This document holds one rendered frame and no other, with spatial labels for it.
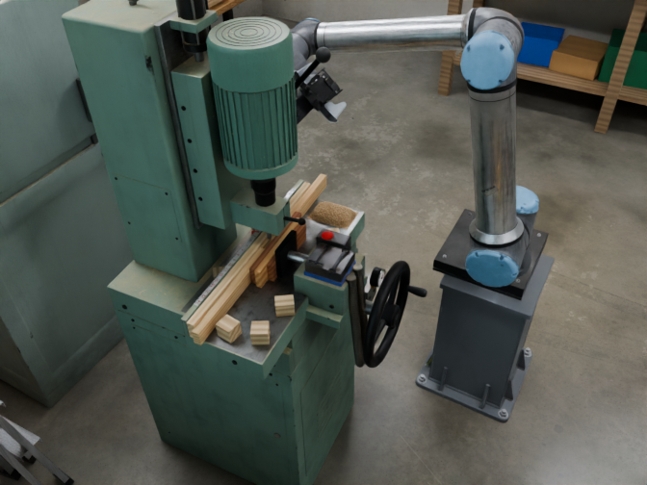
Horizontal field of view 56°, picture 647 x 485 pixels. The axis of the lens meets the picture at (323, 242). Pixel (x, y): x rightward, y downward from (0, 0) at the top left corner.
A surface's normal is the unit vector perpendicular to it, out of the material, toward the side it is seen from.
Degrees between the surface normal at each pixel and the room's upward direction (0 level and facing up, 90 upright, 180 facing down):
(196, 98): 90
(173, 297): 0
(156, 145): 90
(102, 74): 90
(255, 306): 0
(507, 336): 90
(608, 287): 0
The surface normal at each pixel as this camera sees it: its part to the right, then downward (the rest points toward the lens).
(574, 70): -0.59, 0.54
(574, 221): -0.02, -0.75
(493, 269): -0.40, 0.69
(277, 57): 0.72, 0.45
